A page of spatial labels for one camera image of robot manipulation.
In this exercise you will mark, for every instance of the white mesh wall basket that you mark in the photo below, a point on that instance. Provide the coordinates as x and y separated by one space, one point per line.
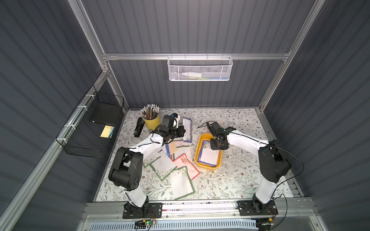
213 68

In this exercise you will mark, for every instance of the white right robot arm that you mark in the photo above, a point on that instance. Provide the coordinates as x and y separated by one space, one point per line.
273 165

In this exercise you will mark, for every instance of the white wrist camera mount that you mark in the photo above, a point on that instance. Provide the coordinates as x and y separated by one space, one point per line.
176 120

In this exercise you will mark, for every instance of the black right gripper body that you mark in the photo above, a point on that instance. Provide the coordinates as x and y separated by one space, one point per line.
219 142

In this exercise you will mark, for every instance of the bundle of pencils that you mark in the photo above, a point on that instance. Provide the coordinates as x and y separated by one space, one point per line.
150 111

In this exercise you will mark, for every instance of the white glue bottle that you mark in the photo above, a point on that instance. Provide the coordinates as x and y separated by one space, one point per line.
192 75

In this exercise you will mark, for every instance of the green bordered stationery paper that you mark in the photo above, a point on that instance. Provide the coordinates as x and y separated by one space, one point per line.
182 148

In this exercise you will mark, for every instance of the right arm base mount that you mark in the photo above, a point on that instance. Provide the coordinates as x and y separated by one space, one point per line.
255 208

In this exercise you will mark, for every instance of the yellow pencil cup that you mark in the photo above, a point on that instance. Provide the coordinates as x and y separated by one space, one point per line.
152 124

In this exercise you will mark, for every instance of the black notebook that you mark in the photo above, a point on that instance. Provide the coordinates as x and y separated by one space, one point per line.
106 114

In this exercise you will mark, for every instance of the yellow sticky notes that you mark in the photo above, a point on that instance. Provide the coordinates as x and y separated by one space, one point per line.
107 131

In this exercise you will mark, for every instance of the blue bordered stationery paper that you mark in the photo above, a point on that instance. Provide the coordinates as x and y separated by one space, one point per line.
167 150

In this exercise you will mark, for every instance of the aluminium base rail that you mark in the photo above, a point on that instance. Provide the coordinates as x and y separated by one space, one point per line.
200 209

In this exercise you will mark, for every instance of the yellow storage tray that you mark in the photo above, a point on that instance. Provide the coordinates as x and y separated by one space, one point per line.
206 136

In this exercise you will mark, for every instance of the beige lined stationery paper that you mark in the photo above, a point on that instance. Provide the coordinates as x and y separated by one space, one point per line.
173 147

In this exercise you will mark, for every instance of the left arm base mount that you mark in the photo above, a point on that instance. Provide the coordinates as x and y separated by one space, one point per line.
149 210

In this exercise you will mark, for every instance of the black wire wall basket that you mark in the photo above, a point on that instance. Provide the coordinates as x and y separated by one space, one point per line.
82 137

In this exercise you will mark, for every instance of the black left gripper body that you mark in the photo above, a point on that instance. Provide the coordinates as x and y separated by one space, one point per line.
176 132

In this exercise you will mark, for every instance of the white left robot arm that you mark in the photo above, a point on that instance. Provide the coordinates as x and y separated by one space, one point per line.
126 169

